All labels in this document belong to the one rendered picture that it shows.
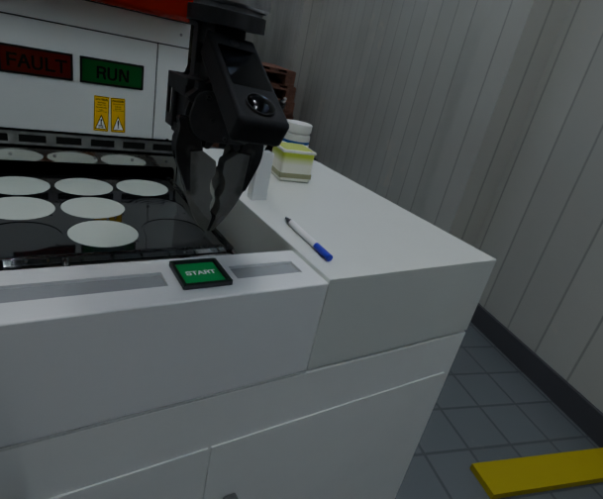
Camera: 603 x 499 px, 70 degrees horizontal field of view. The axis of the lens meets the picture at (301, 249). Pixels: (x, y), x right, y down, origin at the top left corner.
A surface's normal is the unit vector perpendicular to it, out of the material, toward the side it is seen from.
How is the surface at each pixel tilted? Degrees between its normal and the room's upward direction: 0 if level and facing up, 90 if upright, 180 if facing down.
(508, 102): 90
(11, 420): 90
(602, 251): 90
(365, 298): 90
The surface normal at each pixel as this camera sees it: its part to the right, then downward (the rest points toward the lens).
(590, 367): -0.94, -0.06
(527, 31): 0.26, 0.44
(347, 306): 0.51, 0.44
